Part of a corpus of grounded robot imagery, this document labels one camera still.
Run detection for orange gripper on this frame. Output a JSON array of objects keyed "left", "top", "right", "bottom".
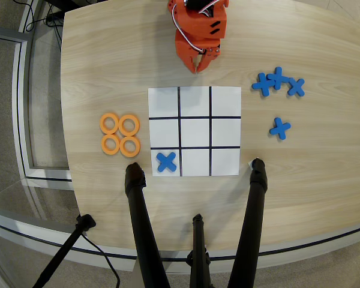
[{"left": 175, "top": 29, "right": 222, "bottom": 74}]

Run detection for orange foam ring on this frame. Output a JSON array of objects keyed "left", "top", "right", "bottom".
[
  {"left": 99, "top": 112, "right": 120, "bottom": 135},
  {"left": 101, "top": 134, "right": 122, "bottom": 155},
  {"left": 119, "top": 135, "right": 141, "bottom": 158},
  {"left": 118, "top": 114, "right": 140, "bottom": 136}
]

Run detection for blue foam cross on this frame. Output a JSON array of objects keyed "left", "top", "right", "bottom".
[
  {"left": 287, "top": 77, "right": 305, "bottom": 97},
  {"left": 269, "top": 117, "right": 292, "bottom": 140},
  {"left": 266, "top": 66, "right": 290, "bottom": 91},
  {"left": 251, "top": 73, "right": 276, "bottom": 97},
  {"left": 156, "top": 152, "right": 177, "bottom": 173}
]

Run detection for white tic-tac-toe grid paper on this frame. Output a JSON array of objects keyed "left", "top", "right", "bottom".
[{"left": 148, "top": 86, "right": 242, "bottom": 178}]

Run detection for black tripod leg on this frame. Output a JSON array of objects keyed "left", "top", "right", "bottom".
[
  {"left": 185, "top": 213, "right": 212, "bottom": 288},
  {"left": 227, "top": 158, "right": 269, "bottom": 288},
  {"left": 124, "top": 162, "right": 171, "bottom": 288}
]

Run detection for thin black stand pole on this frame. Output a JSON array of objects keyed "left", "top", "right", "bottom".
[{"left": 32, "top": 214, "right": 97, "bottom": 288}]

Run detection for black floor cables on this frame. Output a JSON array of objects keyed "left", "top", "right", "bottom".
[{"left": 23, "top": 0, "right": 63, "bottom": 34}]

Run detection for grey metal floor frame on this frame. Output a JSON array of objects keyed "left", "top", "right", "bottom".
[{"left": 0, "top": 25, "right": 76, "bottom": 190}]

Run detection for black cable on stand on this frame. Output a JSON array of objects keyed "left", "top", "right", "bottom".
[{"left": 80, "top": 233, "right": 121, "bottom": 288}]

